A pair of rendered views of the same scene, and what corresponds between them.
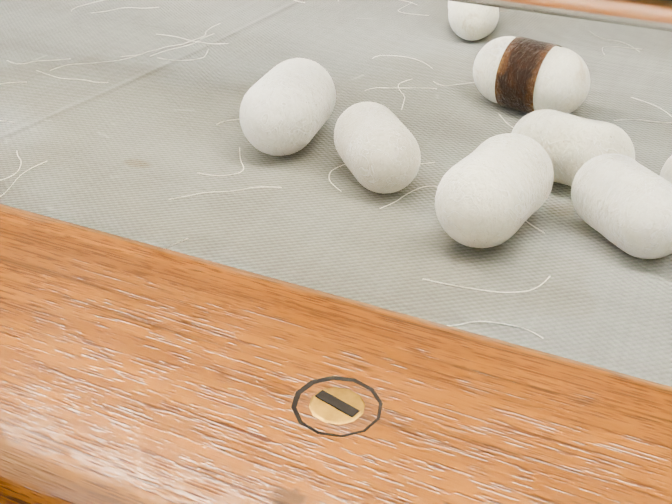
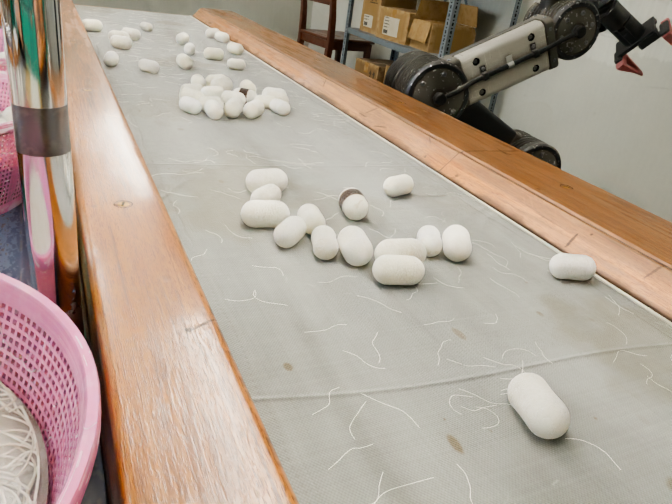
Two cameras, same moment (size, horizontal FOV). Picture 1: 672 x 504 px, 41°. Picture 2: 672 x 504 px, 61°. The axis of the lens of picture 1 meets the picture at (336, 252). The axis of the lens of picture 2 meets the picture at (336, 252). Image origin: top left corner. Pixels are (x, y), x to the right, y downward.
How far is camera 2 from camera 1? 35 cm
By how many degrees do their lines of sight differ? 34
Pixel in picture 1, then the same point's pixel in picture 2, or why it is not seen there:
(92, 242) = (142, 173)
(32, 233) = (137, 168)
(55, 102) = (233, 163)
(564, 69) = (351, 201)
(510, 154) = (266, 203)
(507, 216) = (249, 216)
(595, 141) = (306, 215)
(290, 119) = (252, 181)
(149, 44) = (289, 160)
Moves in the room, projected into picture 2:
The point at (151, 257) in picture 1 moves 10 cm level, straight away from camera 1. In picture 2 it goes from (145, 179) to (230, 152)
